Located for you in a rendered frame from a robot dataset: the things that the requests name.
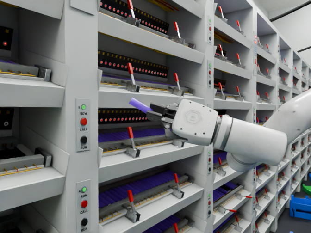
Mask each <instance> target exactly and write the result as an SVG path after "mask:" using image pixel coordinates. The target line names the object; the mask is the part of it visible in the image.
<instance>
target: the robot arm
mask: <svg viewBox="0 0 311 233"><path fill-rule="evenodd" d="M150 108H151V109H153V111H150V110H148V111H147V119H149V120H151V121H154V122H157V123H160V124H161V126H162V127H163V128H164V130H165V138H166V139H175V140H178V141H182V142H186V143H190V144H194V145H201V146H209V144H210V145H211V144H212V143H213V146H212V147H214V148H217V149H220V150H223V151H226V152H227V156H226V159H227V163H228V165H229V166H230V168H231V169H233V170H235V171H238V172H245V171H248V170H251V169H253V168H255V167H257V166H258V165H260V164H262V163H265V164H268V165H271V166H277V165H278V164H279V163H280V162H281V161H282V159H283V157H284V155H285V152H286V147H287V146H288V145H289V144H290V143H291V142H293V141H294V140H295V139H296V138H297V137H299V136H300V135H301V134H302V133H303V132H305V131H306V130H308V129H309V128H311V89H309V90H307V91H305V92H303V93H302V94H300V95H298V96H296V97H294V98H292V99H291V100H289V101H287V102H286V103H284V104H283V105H282V106H281V107H280V108H279V109H278V110H277V111H276V112H275V113H274V114H273V115H272V116H271V117H270V118H269V119H268V120H267V121H266V122H265V123H264V124H263V125H262V126H260V125H256V124H253V123H249V122H246V121H242V120H239V119H236V118H232V117H229V115H222V117H221V119H220V116H219V115H218V112H216V111H215V110H213V109H211V108H209V107H207V106H204V105H202V104H199V103H196V102H194V101H190V100H187V99H181V98H180V99H178V100H177V101H176V102H175V103H173V104H170V105H169V104H168V105H166V106H164V105H162V104H158V103H152V102H151V103H150ZM165 113H166V114H168V115H172V116H175V118H174V120H173V119H170V118H167V117H164V116H162V115H164V114H165ZM170 129H172V131H170Z"/></svg>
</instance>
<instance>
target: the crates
mask: <svg viewBox="0 0 311 233"><path fill-rule="evenodd" d="M309 179H310V181H311V173H309ZM302 190H303V191H304V192H306V193H307V194H308V195H309V196H311V186H305V184H303V186H302ZM289 210H290V216H292V217H298V218H303V219H308V220H311V199H310V198H308V196H305V199H302V198H295V197H294V195H292V198H291V200H290V205H289Z"/></svg>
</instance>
